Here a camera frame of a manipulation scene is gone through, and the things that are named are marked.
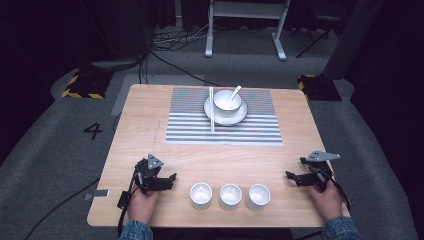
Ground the black yellow striped stand base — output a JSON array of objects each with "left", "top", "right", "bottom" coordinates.
[
  {"left": 61, "top": 69, "right": 114, "bottom": 100},
  {"left": 297, "top": 73, "right": 343, "bottom": 102}
]

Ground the white metal table frame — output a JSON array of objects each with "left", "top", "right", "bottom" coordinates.
[{"left": 204, "top": 0, "right": 292, "bottom": 62}]

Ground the right hand-held gripper cable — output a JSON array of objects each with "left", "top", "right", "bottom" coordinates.
[{"left": 328, "top": 176, "right": 353, "bottom": 212}]

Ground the left hand-held gripper cable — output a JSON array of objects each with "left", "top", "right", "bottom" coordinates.
[{"left": 116, "top": 168, "right": 140, "bottom": 238}]

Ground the white cup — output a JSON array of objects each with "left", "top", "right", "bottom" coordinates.
[
  {"left": 189, "top": 181, "right": 214, "bottom": 211},
  {"left": 246, "top": 183, "right": 272, "bottom": 212},
  {"left": 219, "top": 183, "right": 244, "bottom": 211}
]

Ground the white plate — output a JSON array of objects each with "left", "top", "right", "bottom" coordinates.
[{"left": 203, "top": 96, "right": 249, "bottom": 127}]

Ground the person's right hand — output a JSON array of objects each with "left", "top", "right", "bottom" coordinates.
[{"left": 305, "top": 180, "right": 344, "bottom": 222}]

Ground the person's left hand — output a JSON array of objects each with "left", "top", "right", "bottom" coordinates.
[{"left": 127, "top": 185, "right": 162, "bottom": 225}]

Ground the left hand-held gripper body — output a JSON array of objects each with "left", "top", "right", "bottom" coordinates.
[{"left": 134, "top": 153, "right": 167, "bottom": 195}]

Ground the bundle of floor cables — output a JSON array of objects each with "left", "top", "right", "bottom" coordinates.
[{"left": 151, "top": 20, "right": 214, "bottom": 53}]

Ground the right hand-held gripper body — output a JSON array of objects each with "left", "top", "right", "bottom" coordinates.
[{"left": 299, "top": 150, "right": 342, "bottom": 194}]

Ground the black floor cable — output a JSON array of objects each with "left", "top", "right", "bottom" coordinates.
[{"left": 22, "top": 177, "right": 102, "bottom": 240}]

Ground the white chopstick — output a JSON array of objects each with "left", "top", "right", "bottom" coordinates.
[{"left": 210, "top": 87, "right": 216, "bottom": 134}]

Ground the hand-held gripper cable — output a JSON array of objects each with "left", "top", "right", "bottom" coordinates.
[
  {"left": 328, "top": 176, "right": 353, "bottom": 212},
  {"left": 116, "top": 168, "right": 140, "bottom": 238}
]

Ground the grey striped placemat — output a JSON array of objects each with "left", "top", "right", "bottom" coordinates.
[{"left": 165, "top": 87, "right": 284, "bottom": 147}]

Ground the black tripod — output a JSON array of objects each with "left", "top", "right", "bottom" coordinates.
[{"left": 289, "top": 13, "right": 342, "bottom": 60}]

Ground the grey tape strip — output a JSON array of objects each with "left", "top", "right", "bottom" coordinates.
[{"left": 83, "top": 189, "right": 111, "bottom": 202}]

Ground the white bowl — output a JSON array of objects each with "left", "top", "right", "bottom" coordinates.
[{"left": 212, "top": 89, "right": 243, "bottom": 113}]

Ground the white ceramic spoon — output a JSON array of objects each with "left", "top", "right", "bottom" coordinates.
[{"left": 227, "top": 85, "right": 243, "bottom": 103}]

